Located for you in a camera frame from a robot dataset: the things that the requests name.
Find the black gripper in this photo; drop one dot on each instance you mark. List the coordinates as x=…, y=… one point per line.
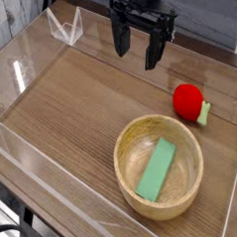
x=152, y=12

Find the green rectangular block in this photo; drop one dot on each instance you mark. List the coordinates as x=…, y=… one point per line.
x=156, y=171

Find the brown wooden bowl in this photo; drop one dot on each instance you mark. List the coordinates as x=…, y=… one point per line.
x=134, y=148

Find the red plush apple toy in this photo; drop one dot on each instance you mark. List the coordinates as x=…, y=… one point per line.
x=190, y=105

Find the clear acrylic enclosure wall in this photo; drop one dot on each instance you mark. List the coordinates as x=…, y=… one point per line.
x=62, y=109

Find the black table clamp bracket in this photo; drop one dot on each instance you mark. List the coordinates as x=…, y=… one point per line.
x=26, y=223

